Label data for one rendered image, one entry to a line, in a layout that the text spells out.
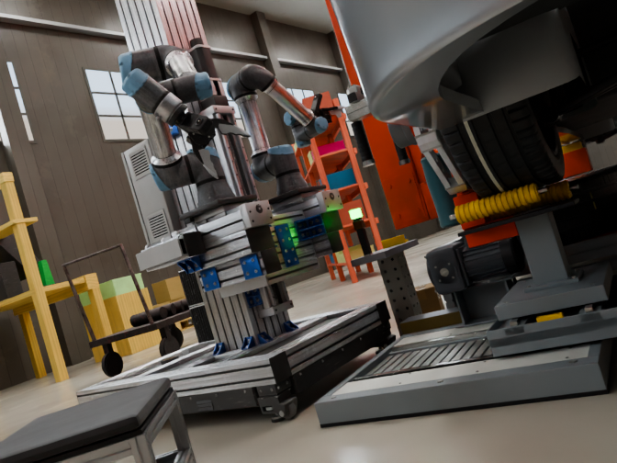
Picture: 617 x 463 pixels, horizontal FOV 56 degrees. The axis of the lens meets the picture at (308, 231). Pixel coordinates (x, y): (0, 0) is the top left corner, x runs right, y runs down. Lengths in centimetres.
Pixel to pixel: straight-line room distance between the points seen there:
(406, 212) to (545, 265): 78
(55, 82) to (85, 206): 209
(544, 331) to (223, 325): 139
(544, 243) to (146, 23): 187
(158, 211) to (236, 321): 60
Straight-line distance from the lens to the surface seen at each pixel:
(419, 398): 172
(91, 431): 119
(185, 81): 173
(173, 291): 874
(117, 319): 741
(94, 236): 974
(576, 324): 172
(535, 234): 188
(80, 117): 1040
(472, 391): 166
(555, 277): 190
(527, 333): 174
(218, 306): 256
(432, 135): 171
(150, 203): 270
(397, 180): 249
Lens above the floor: 53
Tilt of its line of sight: 2 degrees up
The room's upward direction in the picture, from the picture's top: 17 degrees counter-clockwise
